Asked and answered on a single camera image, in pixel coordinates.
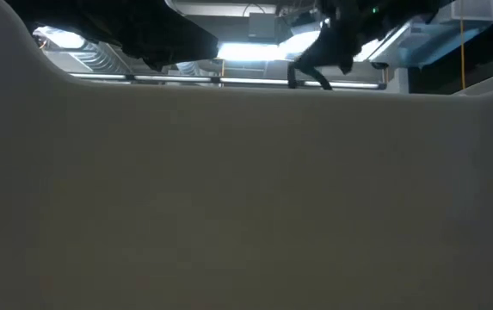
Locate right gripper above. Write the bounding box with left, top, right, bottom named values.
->
left=293, top=0, right=445, bottom=75

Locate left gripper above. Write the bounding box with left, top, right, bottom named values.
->
left=99, top=0, right=219, bottom=72

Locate thick black rubber band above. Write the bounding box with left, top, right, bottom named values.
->
left=287, top=59, right=334, bottom=91

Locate grey ceiling box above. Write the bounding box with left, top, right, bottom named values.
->
left=248, top=12, right=280, bottom=40

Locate bright ceiling light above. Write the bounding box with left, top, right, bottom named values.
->
left=217, top=41, right=293, bottom=62

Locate white ceiling beam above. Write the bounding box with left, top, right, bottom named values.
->
left=368, top=0, right=493, bottom=70

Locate white plastic basket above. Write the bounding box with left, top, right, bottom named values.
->
left=0, top=0, right=493, bottom=310

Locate silver overhead rail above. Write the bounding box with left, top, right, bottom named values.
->
left=69, top=72, right=388, bottom=90

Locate large silver spiral duct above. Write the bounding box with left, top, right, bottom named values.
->
left=34, top=25, right=132, bottom=75

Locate yellow hanging cable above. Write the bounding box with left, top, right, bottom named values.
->
left=459, top=19, right=466, bottom=90

